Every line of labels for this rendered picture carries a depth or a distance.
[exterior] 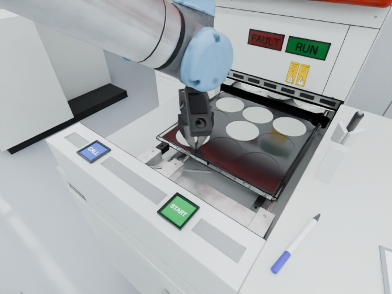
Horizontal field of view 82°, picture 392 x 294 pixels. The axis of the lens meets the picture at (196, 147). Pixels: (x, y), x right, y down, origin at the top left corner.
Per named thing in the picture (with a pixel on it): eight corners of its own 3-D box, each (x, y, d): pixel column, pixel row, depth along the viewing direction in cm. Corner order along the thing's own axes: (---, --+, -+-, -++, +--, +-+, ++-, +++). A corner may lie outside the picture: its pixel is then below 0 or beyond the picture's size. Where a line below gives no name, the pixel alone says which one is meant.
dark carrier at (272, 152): (224, 93, 88) (224, 92, 87) (315, 125, 72) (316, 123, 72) (162, 137, 67) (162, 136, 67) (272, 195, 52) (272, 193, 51)
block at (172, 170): (174, 165, 61) (174, 157, 59) (184, 171, 59) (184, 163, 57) (153, 184, 56) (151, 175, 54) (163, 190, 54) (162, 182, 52)
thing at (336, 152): (318, 160, 50) (345, 109, 41) (338, 168, 48) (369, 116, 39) (310, 177, 46) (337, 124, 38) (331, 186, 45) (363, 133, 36)
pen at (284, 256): (318, 210, 39) (270, 267, 32) (323, 214, 39) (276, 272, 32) (315, 214, 40) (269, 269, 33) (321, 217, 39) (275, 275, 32)
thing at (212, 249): (94, 158, 71) (79, 121, 62) (252, 273, 46) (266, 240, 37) (65, 176, 66) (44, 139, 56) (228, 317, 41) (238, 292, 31)
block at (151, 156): (153, 153, 64) (152, 144, 62) (162, 158, 63) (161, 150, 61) (132, 169, 60) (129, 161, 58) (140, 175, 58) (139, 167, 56)
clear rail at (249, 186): (158, 137, 68) (157, 133, 67) (277, 200, 51) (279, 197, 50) (154, 139, 67) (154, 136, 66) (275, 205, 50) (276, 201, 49)
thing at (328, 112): (216, 94, 97) (217, 73, 90) (325, 133, 76) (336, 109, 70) (214, 96, 96) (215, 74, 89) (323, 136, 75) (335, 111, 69)
